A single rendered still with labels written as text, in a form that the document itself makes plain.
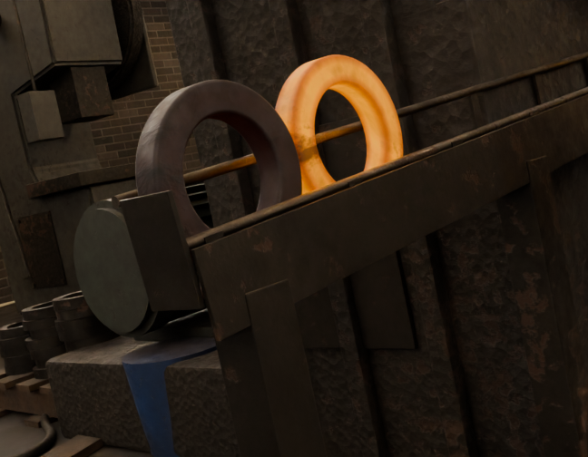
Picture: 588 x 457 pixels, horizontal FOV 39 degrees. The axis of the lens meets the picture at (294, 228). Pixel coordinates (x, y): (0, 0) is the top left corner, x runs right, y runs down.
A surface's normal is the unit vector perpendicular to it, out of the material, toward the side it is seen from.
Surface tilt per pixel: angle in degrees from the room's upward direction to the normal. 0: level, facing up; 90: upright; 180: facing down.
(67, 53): 92
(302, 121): 90
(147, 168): 76
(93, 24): 92
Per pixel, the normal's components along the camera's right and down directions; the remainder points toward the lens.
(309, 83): 0.71, -0.09
